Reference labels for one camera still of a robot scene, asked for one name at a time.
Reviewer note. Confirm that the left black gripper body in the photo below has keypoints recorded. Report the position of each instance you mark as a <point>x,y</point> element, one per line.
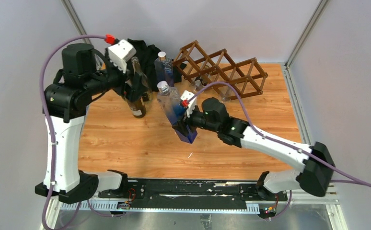
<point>120,86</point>

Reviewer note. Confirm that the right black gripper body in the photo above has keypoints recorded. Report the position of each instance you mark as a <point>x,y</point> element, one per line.
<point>197,119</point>

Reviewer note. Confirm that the clear bottle with dark label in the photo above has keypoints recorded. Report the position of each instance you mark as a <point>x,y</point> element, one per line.
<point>137,69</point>

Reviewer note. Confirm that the dark green wine bottle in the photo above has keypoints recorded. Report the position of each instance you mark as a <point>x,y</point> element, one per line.
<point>134,102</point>

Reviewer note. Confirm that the blue bottle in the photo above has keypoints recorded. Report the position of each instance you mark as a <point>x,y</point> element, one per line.
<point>169,100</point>
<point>164,69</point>

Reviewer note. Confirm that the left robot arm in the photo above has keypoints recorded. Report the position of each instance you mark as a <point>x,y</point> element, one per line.
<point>86,74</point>

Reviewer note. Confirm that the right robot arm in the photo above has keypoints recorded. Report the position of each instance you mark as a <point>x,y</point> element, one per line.
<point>311,164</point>

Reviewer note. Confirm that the clear bottle black cap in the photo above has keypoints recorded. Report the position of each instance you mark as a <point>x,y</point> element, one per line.
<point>199,83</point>

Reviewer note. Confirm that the clear empty bottle in rack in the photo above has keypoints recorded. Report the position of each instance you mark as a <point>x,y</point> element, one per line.
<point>226,94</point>

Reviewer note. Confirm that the brown wooden wine rack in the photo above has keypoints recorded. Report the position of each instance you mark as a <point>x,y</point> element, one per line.
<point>246,77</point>

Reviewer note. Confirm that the black crumpled cloth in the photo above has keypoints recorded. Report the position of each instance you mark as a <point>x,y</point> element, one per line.
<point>147,54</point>

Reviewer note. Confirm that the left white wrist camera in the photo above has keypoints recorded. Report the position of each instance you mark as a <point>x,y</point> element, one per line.
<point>120,53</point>

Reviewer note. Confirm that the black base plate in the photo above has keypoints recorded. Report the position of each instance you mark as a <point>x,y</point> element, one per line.
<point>191,194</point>

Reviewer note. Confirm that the aluminium frame rail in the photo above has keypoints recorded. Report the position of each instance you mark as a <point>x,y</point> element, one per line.
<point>118,207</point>

